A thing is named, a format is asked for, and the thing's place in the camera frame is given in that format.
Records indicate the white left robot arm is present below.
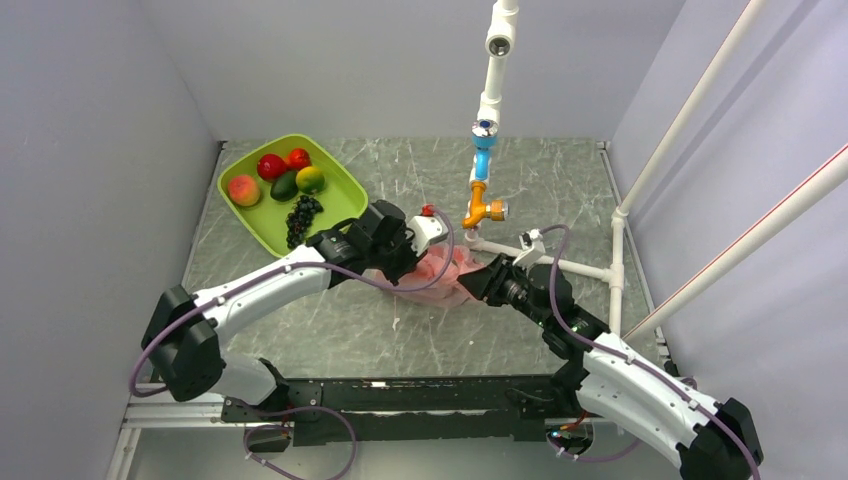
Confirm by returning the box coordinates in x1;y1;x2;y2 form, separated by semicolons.
141;200;451;420

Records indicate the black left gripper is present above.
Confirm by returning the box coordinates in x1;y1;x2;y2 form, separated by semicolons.
368;225;429;287

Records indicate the white pole with red stripe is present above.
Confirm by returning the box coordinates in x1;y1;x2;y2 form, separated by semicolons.
624;146;847;339

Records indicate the white diagonal pole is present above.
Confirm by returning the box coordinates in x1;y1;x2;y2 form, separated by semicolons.
612;0;767;222

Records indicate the yellow green fake mango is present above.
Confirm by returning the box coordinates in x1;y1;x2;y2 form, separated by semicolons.
295;166;326;195

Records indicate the red fake apple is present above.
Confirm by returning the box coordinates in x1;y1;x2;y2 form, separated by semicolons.
257;153;288;183

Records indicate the pink plastic bag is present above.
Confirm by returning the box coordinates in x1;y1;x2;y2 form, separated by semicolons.
370;245;492;310

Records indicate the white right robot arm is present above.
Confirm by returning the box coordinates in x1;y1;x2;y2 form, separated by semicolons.
458;255;764;479

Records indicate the dark green fake avocado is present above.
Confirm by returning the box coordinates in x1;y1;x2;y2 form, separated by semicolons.
269;171;300;202

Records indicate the green plastic tray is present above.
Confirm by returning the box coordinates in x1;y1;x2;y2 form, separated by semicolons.
216;134;369;257

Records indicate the dark fake grape bunch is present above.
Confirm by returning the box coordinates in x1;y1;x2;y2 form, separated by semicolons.
285;195;324;250

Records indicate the white PVC pipe frame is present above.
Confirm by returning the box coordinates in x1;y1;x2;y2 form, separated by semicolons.
464;0;624;333

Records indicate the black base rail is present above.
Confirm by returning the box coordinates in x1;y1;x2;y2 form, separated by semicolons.
221;374;582;446

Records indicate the fake peach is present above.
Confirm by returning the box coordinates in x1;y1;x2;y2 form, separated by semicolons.
226;174;262;208

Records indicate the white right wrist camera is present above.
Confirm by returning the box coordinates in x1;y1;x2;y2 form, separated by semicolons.
513;229;546;269

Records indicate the blue and orange faucet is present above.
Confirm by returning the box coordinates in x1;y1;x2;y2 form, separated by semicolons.
462;119;509;230

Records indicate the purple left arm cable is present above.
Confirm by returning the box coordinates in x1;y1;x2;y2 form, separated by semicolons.
128;206;457;399

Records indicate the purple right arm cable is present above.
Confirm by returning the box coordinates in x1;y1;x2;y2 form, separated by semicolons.
537;223;763;480

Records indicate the red fake tomato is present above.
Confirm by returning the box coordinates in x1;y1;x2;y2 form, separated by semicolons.
284;148;311;171

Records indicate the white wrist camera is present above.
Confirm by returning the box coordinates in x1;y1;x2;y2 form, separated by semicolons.
406;204;449;256
513;229;546;269

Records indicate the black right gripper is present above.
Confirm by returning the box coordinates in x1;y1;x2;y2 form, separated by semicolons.
457;252;551;329

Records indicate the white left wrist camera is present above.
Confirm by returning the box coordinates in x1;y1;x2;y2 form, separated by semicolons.
406;204;449;256

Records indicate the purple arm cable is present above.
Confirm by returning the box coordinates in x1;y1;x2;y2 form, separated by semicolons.
537;223;763;480
128;206;457;399

